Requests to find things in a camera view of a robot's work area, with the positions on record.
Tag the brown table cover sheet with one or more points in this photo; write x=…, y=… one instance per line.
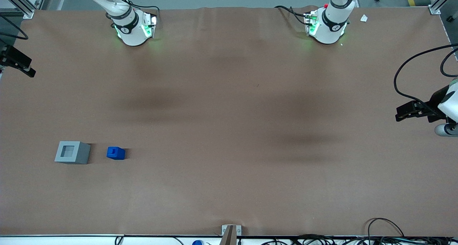
x=229, y=130

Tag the gray square base block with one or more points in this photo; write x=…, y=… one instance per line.
x=73, y=152

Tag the blue round cap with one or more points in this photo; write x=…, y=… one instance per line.
x=197, y=243

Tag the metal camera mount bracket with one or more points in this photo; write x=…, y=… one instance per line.
x=230, y=234

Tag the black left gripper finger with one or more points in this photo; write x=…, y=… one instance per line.
x=411, y=107
x=411, y=116

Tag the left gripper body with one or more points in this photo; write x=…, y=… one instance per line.
x=431, y=109

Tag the small white paper tag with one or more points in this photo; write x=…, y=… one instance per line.
x=364, y=18

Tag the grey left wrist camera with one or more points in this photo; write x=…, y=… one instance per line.
x=445, y=130

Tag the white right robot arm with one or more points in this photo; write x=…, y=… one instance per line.
x=132, y=34

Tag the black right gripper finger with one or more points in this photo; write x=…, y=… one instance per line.
x=28, y=72
x=19, y=56

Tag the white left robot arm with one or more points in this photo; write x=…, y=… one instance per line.
x=327, y=32

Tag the blue plastic part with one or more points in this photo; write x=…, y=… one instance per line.
x=116, y=153

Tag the aluminium frame post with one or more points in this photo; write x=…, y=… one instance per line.
x=440, y=3
x=25, y=7

